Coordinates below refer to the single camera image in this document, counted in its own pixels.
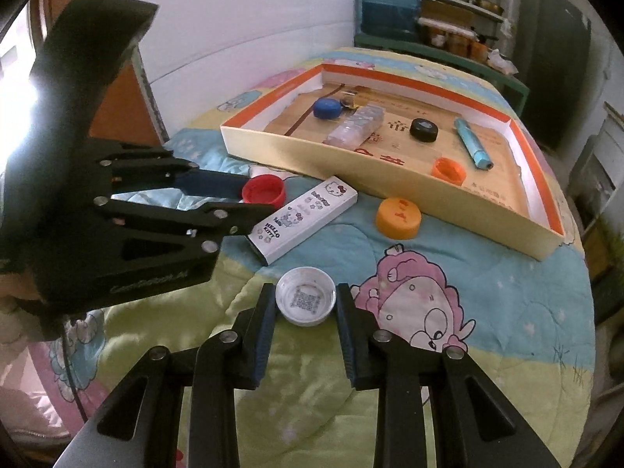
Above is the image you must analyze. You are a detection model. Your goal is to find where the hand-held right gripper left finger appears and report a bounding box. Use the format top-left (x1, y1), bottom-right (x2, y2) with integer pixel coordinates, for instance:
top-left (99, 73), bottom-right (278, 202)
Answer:
top-left (63, 283), bottom-right (276, 468)

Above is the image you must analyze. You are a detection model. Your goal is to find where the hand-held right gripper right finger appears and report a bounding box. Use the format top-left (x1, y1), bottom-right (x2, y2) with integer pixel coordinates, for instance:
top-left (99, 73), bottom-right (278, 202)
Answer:
top-left (336, 283), bottom-right (561, 468)

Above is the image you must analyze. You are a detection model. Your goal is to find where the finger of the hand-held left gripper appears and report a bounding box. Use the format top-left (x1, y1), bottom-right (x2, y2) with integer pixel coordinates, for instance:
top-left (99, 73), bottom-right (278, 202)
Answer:
top-left (95, 144), bottom-right (247, 203)
top-left (95, 195), bottom-right (266, 260)

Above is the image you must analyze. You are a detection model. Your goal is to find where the red bottle cap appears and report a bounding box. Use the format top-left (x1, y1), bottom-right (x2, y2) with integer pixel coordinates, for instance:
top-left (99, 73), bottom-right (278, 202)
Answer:
top-left (241, 174), bottom-right (287, 208)

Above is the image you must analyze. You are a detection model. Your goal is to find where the white bottle cap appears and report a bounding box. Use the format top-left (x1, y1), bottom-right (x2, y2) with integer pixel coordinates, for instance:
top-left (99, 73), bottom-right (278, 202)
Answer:
top-left (275, 266), bottom-right (337, 327)

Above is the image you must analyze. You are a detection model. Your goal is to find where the blue bottle cap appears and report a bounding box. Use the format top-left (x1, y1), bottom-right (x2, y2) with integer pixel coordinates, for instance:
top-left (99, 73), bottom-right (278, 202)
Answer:
top-left (313, 98), bottom-right (343, 120)

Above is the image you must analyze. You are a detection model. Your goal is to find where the clear plastic case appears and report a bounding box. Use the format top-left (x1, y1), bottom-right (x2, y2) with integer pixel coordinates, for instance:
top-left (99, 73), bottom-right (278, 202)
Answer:
top-left (326, 103), bottom-right (386, 148)

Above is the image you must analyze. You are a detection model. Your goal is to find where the orange hollow bottle cap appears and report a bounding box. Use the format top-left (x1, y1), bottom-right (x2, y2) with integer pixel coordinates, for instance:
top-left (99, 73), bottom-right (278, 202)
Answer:
top-left (431, 157), bottom-right (466, 186)

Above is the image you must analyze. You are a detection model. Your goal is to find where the shallow cardboard box tray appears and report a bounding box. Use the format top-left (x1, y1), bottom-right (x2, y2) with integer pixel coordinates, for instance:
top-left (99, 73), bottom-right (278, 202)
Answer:
top-left (220, 58), bottom-right (566, 261)

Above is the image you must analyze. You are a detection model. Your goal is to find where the black bottle cap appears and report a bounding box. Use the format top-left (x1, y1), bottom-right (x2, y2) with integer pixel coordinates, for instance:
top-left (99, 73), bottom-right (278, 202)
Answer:
top-left (409, 118), bottom-right (438, 143)

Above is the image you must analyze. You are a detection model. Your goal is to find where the person's left hand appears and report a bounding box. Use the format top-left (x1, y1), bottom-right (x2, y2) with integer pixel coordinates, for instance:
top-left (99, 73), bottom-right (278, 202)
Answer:
top-left (0, 273), bottom-right (47, 315)

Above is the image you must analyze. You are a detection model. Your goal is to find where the white printed carton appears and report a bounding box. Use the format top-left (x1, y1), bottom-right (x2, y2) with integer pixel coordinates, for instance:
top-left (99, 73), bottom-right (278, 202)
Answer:
top-left (246, 175), bottom-right (359, 266)

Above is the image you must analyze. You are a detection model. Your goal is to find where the brown wooden door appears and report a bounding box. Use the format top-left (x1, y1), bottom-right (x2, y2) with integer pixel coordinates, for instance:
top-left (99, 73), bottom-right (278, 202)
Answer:
top-left (29, 0), bottom-right (171, 147)

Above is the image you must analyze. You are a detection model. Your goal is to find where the orange closed-top bottle cap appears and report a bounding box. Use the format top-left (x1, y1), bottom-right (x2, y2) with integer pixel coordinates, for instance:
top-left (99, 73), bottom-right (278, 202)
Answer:
top-left (375, 197), bottom-right (422, 239)

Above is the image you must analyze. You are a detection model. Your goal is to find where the printed pastel blanket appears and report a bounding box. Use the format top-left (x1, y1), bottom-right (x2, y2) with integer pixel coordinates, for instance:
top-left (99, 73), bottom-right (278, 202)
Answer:
top-left (0, 46), bottom-right (598, 468)

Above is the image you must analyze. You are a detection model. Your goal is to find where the light blue tube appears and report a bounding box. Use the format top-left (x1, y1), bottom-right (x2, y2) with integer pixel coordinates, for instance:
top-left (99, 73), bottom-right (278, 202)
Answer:
top-left (453, 117), bottom-right (493, 170)

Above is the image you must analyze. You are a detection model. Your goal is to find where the blue water jug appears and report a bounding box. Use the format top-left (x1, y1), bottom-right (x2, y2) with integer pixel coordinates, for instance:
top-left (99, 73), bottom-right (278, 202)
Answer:
top-left (360, 0), bottom-right (424, 42)

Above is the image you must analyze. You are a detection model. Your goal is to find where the green shelf rack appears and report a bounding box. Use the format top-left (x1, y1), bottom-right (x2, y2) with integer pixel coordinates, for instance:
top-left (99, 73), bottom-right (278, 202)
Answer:
top-left (353, 0), bottom-right (531, 118)

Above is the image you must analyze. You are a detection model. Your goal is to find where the white cabinet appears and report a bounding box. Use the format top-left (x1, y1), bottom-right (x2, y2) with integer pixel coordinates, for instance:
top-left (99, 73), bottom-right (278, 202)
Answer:
top-left (570, 102), bottom-right (624, 206)

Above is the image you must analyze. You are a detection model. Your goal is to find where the black cable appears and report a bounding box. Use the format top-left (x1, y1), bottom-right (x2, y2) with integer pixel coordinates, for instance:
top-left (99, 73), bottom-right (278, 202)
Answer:
top-left (57, 322), bottom-right (89, 422)

